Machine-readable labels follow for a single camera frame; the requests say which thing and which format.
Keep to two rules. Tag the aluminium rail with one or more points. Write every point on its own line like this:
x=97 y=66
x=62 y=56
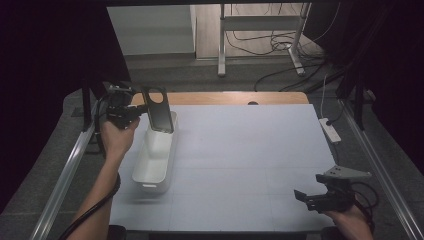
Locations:
x=63 y=180
x=383 y=176

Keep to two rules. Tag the dark floor plate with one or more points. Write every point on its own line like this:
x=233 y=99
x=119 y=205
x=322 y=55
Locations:
x=91 y=146

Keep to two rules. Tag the wooden table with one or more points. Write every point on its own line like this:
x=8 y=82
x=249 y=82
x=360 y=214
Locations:
x=226 y=98

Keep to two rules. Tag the white plastic bin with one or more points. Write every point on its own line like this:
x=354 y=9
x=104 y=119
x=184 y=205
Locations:
x=155 y=156

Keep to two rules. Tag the black curtain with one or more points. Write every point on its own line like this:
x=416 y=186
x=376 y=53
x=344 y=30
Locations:
x=50 y=66
x=393 y=66

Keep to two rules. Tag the white cabinet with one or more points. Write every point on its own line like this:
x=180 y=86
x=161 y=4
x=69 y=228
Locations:
x=150 y=30

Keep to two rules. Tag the person's left hand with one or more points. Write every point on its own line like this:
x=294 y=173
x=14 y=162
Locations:
x=116 y=140

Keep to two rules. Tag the black stand leg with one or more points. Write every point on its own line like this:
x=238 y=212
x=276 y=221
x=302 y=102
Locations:
x=86 y=110
x=359 y=106

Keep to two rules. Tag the white metal stand frame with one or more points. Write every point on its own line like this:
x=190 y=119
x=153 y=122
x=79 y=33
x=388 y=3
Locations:
x=221 y=50

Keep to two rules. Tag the grey phone case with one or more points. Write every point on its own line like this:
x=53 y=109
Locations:
x=159 y=111

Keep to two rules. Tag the person's right hand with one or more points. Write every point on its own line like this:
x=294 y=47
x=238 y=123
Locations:
x=348 y=218

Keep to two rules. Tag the white power strip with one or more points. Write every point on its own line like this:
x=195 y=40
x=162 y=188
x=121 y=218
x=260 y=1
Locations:
x=330 y=131

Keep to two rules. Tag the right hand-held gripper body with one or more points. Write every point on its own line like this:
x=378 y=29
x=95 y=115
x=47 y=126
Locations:
x=336 y=196

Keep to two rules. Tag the white table cover sheet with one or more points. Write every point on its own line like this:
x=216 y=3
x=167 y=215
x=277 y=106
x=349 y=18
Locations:
x=260 y=150

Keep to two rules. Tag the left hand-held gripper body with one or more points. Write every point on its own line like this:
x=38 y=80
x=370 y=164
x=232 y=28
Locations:
x=120 y=108

